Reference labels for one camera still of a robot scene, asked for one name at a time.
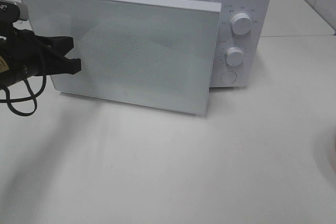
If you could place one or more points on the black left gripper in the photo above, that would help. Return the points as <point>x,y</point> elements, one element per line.
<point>20,57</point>

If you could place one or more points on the white microwave door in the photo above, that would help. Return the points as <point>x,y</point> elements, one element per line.
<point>155,53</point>

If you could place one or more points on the round white door button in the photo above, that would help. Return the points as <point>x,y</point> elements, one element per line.
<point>228,78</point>

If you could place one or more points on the white control knob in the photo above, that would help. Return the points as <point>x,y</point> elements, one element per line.
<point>241,22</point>
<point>234,56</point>

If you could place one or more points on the pink round plate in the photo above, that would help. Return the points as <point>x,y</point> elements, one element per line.
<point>333,146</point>

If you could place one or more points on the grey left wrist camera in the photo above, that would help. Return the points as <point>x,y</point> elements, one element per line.
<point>12,11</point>

